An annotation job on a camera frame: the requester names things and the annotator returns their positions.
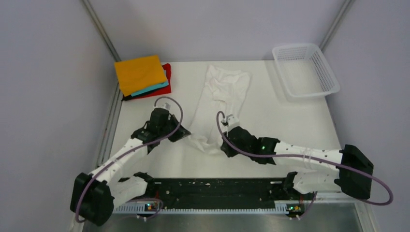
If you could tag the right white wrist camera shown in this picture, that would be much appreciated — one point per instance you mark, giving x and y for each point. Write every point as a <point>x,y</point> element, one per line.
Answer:
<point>230,122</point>

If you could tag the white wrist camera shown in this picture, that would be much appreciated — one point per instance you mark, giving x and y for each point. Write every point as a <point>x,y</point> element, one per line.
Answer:
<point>230,122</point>
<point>166,106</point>

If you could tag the white t shirt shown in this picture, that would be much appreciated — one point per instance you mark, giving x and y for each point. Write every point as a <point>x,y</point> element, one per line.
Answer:
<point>224,90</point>

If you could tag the white plastic basket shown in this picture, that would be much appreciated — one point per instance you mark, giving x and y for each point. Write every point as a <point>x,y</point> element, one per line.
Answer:
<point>304,72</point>

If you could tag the left corner metal post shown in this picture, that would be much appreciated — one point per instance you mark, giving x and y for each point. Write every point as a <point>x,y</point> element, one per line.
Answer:
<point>100,29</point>

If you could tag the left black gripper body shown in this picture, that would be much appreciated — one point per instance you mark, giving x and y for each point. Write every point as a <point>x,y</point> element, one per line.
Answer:
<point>172,123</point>

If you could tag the black folded t shirt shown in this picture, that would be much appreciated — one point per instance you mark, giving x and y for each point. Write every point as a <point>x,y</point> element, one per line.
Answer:
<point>127,98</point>

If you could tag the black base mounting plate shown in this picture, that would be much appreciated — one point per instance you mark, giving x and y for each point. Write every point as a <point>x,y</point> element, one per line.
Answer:
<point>222,193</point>

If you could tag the red folded t shirt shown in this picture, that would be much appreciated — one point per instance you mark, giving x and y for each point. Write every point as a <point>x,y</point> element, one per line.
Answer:
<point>155,90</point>

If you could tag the left aluminium frame rail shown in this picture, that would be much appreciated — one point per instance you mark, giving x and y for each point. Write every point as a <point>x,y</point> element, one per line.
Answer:
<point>105,147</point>

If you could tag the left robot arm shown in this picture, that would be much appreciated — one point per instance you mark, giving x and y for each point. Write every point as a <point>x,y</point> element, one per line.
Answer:
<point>97,194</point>

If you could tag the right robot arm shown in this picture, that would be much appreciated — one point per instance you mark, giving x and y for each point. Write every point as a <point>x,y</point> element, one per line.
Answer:
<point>314,169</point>

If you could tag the teal folded t shirt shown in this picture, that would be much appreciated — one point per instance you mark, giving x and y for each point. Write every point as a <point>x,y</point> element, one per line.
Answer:
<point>150,88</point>

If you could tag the orange folded t shirt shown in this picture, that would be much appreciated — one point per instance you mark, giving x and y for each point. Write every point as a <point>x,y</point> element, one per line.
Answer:
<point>136,74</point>

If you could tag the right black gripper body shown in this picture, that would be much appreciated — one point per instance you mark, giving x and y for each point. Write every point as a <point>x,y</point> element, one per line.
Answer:
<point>231,152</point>

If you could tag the corner metal post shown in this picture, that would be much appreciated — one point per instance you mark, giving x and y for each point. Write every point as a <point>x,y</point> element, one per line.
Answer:
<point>100,29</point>
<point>343,11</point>

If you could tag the right corner metal post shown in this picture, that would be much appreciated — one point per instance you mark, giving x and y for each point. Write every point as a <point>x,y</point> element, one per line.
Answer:
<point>343,11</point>

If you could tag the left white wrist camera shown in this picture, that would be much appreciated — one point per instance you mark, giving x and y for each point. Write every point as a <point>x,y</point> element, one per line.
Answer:
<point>166,106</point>

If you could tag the white slotted cable duct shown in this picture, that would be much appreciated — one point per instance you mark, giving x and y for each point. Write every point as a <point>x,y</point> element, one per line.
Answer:
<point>146,209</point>

